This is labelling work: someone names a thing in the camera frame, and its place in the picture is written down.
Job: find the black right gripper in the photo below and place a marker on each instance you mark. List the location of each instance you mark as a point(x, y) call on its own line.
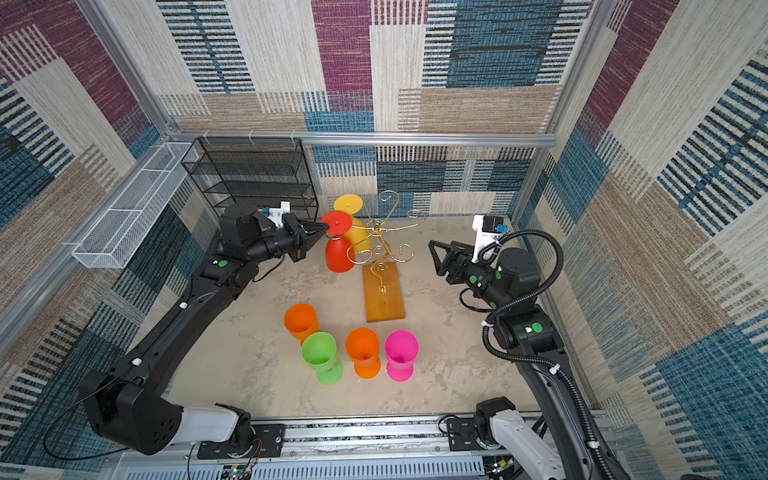
point(462, 258)

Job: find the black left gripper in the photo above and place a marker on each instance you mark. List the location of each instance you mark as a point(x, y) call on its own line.
point(301, 241)

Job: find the red wine glass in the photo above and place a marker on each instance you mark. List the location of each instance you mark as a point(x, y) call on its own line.
point(336, 257)

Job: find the yellow wine glass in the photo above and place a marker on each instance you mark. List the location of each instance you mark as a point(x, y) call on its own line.
point(358, 235)

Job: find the orange wine glass front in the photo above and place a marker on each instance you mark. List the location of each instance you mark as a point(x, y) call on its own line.
point(301, 321)

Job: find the orange wine glass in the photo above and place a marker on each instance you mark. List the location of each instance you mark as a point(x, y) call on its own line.
point(301, 321)
point(363, 346)

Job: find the pink wine glass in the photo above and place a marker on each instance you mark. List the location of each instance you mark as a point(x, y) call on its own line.
point(401, 349)

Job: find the green wine glass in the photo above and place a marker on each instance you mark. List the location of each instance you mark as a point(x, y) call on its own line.
point(320, 352)

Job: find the orange wine glass back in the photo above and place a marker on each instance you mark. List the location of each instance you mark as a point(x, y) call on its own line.
point(363, 346)

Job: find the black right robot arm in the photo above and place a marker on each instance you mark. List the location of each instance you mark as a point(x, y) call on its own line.
point(518, 331)

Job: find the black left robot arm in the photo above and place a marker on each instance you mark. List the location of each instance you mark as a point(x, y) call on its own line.
point(125, 404)

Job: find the black mesh shelf rack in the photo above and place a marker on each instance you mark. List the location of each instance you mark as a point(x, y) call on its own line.
point(260, 172)

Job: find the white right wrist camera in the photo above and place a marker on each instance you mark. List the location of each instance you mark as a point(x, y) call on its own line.
point(488, 231)

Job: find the gold wire wine glass rack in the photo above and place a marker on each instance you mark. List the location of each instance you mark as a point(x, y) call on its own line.
point(379, 261)

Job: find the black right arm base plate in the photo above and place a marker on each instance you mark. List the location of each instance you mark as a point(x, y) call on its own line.
point(462, 433)

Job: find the white mesh wall basket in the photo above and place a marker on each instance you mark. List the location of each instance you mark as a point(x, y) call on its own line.
point(117, 234)

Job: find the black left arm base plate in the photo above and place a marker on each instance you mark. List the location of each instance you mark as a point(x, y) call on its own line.
point(264, 441)

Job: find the aluminium front rail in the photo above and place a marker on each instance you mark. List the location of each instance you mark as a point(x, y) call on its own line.
point(399, 447)

